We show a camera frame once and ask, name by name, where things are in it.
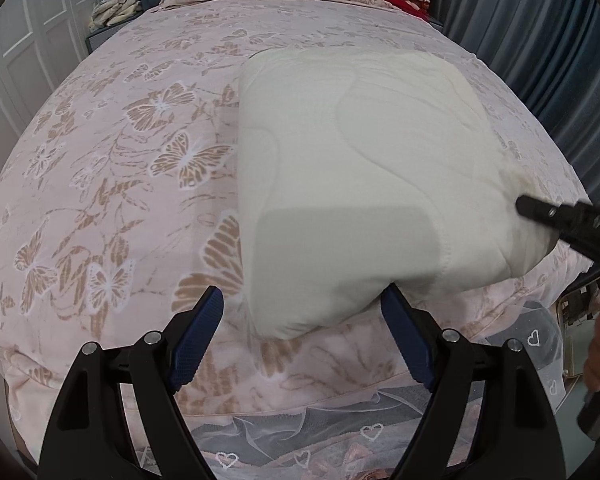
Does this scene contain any beige plush toy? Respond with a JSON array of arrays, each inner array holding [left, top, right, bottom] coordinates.
[[87, 0, 142, 32]]

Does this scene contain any cream quilted coat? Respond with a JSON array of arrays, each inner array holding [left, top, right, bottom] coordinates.
[[237, 48, 556, 339]]

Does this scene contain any lace bed skirt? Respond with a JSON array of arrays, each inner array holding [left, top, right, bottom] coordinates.
[[175, 287, 565, 479]]

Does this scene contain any pink floral bed cover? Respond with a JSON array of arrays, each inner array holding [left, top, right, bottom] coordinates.
[[0, 0, 585, 453]]

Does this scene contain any teal nightstand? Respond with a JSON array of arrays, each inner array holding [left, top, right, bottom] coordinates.
[[84, 12, 143, 55]]

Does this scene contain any white wardrobe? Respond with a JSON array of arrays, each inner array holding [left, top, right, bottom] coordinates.
[[0, 0, 99, 172]]

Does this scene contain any grey blue curtain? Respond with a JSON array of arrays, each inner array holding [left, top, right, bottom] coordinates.
[[434, 0, 600, 205]]

